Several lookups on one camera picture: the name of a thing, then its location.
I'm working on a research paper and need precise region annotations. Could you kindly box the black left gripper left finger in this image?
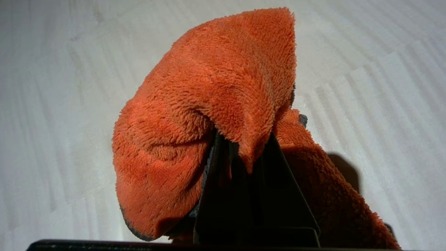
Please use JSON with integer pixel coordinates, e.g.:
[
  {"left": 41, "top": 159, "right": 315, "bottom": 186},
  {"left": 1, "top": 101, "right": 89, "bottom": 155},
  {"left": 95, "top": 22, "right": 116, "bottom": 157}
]
[{"left": 193, "top": 132, "right": 253, "bottom": 244}]

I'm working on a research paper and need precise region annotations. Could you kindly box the orange microfibre cloth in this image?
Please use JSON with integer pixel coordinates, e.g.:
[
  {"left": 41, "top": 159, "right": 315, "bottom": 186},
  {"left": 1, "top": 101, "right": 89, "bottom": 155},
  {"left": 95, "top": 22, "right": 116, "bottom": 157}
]
[{"left": 111, "top": 7, "right": 402, "bottom": 250}]

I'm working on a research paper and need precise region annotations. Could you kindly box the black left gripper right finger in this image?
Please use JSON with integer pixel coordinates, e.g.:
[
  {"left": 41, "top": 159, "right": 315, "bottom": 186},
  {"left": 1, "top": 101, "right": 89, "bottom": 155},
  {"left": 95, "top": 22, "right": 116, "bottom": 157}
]
[{"left": 251, "top": 134, "right": 321, "bottom": 244}]

